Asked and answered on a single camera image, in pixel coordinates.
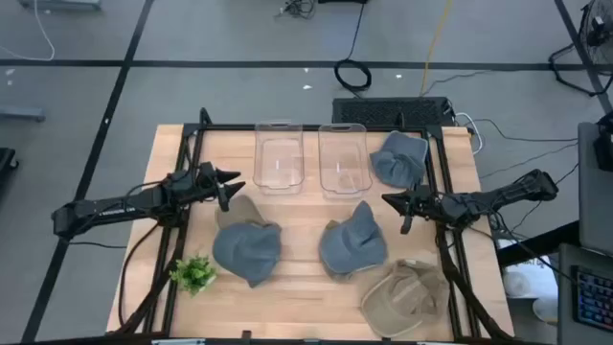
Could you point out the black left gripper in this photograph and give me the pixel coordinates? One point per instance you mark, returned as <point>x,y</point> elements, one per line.
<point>208,184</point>

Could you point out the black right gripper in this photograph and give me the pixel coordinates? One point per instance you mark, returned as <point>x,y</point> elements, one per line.
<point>424,205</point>

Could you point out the blue denim cap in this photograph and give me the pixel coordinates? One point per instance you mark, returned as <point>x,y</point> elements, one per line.
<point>246,251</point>
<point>400,160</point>
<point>354,242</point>

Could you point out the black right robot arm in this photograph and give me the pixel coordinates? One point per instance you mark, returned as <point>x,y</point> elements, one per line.
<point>503,196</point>

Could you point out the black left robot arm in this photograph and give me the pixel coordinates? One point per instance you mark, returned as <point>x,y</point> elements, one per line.
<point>110,208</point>

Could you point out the clear plastic bin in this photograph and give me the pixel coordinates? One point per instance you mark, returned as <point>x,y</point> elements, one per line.
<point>345,148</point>
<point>278,144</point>

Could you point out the black computer case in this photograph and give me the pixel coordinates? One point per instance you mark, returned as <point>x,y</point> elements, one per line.
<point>383,111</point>

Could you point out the small green potted plant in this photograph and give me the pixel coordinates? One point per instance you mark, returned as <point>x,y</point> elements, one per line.
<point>194,273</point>

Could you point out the grey desk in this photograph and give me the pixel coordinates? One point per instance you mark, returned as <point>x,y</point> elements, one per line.
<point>567,297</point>

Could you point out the backlit computer keyboard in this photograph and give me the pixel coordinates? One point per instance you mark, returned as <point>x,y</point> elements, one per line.
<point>596,299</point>

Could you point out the black floor fan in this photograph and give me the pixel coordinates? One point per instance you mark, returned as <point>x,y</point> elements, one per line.
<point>598,29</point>

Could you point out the black metal rig frame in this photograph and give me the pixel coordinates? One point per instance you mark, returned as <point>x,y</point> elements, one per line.
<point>230,127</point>

